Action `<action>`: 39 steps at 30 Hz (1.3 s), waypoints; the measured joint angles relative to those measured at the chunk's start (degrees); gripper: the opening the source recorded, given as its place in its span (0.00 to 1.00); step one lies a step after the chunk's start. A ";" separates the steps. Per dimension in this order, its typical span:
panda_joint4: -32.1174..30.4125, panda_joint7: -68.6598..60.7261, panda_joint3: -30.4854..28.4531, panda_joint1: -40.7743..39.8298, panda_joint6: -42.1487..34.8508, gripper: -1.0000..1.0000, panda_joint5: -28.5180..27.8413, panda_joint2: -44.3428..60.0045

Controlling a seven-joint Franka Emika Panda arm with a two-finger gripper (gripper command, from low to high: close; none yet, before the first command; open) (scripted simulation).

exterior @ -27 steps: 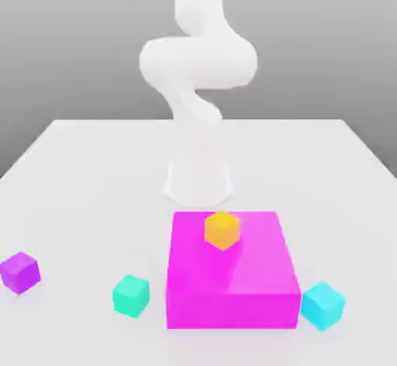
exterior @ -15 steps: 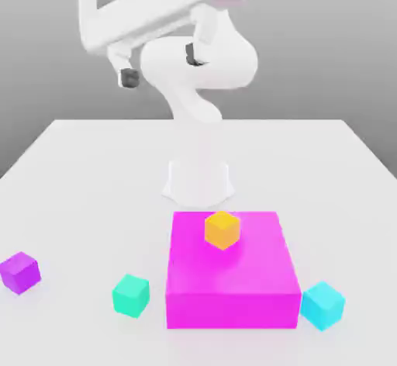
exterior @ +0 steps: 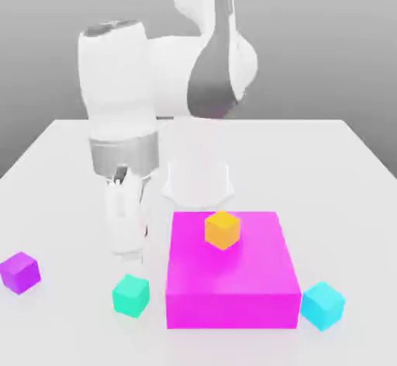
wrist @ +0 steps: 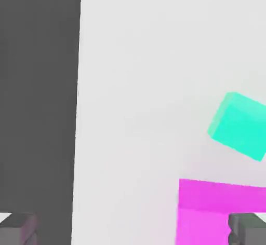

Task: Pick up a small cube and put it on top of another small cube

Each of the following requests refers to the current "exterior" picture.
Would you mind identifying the small orange cube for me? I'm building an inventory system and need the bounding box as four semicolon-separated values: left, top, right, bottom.
203;210;242;251

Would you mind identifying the large magenta box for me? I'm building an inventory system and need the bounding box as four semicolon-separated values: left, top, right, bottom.
165;210;302;330

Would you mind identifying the small purple cube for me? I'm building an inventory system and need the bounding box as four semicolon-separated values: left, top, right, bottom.
0;250;42;296

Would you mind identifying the small cyan cube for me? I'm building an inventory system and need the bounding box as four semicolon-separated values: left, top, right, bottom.
299;280;347;333

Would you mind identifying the small green cube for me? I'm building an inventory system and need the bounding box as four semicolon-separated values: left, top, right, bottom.
111;273;151;320

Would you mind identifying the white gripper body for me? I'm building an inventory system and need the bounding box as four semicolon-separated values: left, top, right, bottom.
105;174;149;254

